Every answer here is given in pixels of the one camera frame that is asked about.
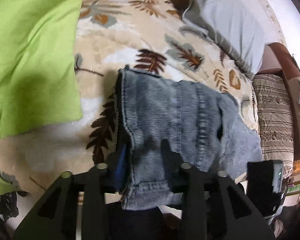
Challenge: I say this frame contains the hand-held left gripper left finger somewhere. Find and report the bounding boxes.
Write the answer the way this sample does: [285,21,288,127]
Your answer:
[14,142,130,240]

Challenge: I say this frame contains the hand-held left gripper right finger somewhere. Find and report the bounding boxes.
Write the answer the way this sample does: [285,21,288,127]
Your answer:
[161,139,277,240]

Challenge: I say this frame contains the grey-blue denim pants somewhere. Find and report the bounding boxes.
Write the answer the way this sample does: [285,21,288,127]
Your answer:
[114,65,264,210]

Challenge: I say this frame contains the striped beige cushion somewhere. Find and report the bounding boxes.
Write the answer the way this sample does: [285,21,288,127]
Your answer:
[252,72,294,178]

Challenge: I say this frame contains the dark cloth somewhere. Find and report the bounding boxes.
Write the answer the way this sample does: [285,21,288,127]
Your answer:
[0,191,30,223]

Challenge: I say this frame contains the brown and pink cushion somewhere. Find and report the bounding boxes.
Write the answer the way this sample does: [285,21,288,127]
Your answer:
[261,42,300,80]

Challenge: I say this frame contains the leaf print fleece blanket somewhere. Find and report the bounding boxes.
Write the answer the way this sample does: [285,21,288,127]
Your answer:
[0,0,262,200]

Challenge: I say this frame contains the bright green quilt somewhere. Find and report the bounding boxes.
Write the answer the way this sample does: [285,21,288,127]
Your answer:
[0,0,84,195]

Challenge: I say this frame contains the light grey pillow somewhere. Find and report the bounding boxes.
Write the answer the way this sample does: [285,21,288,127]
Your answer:
[182,0,267,74]

